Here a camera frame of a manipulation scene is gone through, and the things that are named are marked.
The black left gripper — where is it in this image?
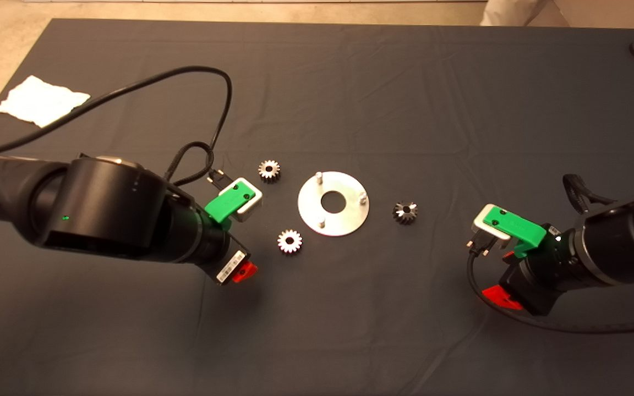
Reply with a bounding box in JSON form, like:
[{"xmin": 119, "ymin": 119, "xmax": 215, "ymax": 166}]
[{"xmin": 201, "ymin": 235, "xmax": 259, "ymax": 287}]

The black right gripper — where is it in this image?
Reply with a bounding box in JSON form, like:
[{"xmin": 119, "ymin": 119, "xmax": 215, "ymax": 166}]
[{"xmin": 482, "ymin": 250, "xmax": 565, "ymax": 317}]

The small steel planetary gear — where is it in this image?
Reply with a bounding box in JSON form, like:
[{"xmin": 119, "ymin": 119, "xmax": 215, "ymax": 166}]
[
  {"xmin": 392, "ymin": 201, "xmax": 419, "ymax": 225},
  {"xmin": 258, "ymin": 159, "xmax": 281, "ymax": 184},
  {"xmin": 277, "ymin": 229, "xmax": 303, "ymax": 255}
]

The round metal carrier plate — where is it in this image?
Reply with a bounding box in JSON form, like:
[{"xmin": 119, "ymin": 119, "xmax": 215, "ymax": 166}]
[{"xmin": 297, "ymin": 171, "xmax": 370, "ymax": 237}]

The dark grey tablecloth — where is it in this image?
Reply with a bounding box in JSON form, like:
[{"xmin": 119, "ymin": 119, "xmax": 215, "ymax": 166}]
[{"xmin": 0, "ymin": 18, "xmax": 634, "ymax": 396}]

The white crumpled tissue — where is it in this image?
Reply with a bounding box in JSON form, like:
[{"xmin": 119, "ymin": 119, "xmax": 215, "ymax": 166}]
[{"xmin": 0, "ymin": 75, "xmax": 91, "ymax": 128}]

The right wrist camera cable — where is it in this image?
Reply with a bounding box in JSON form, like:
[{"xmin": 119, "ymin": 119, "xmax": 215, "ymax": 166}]
[{"xmin": 464, "ymin": 234, "xmax": 634, "ymax": 334}]

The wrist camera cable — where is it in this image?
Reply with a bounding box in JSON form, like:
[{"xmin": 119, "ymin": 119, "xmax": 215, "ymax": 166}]
[
  {"xmin": 464, "ymin": 234, "xmax": 634, "ymax": 334},
  {"xmin": 0, "ymin": 66, "xmax": 234, "ymax": 188}
]

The right wrist green mount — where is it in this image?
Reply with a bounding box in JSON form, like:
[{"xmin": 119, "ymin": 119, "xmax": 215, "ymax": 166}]
[{"xmin": 483, "ymin": 205, "xmax": 548, "ymax": 259}]

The wrist green mount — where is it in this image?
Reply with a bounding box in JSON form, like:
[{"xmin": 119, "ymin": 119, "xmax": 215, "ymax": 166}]
[
  {"xmin": 483, "ymin": 205, "xmax": 548, "ymax": 259},
  {"xmin": 205, "ymin": 183, "xmax": 255, "ymax": 230}
]

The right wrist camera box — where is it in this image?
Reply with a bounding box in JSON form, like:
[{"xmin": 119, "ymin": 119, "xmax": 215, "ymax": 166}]
[{"xmin": 472, "ymin": 208, "xmax": 513, "ymax": 249}]

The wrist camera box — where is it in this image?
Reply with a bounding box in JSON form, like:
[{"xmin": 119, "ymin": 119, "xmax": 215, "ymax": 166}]
[
  {"xmin": 472, "ymin": 208, "xmax": 513, "ymax": 249},
  {"xmin": 219, "ymin": 177, "xmax": 264, "ymax": 223}
]

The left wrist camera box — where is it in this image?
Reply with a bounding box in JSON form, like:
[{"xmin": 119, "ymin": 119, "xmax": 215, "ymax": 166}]
[{"xmin": 219, "ymin": 177, "xmax": 264, "ymax": 223}]

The left wrist green mount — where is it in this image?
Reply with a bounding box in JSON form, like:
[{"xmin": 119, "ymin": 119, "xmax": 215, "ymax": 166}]
[{"xmin": 205, "ymin": 183, "xmax": 255, "ymax": 230}]

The right arm braided cable loop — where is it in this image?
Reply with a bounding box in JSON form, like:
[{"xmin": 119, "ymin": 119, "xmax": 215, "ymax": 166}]
[{"xmin": 562, "ymin": 174, "xmax": 617, "ymax": 215}]

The arm braided cable loop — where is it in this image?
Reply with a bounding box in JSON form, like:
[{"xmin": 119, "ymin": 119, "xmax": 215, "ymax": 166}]
[
  {"xmin": 164, "ymin": 141, "xmax": 216, "ymax": 186},
  {"xmin": 562, "ymin": 174, "xmax": 617, "ymax": 215}
]

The left arm braided cable loop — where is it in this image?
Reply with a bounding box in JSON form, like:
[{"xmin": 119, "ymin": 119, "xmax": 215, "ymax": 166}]
[{"xmin": 164, "ymin": 141, "xmax": 216, "ymax": 186}]

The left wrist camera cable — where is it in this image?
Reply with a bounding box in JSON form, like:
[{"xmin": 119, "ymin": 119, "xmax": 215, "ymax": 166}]
[{"xmin": 0, "ymin": 66, "xmax": 234, "ymax": 188}]

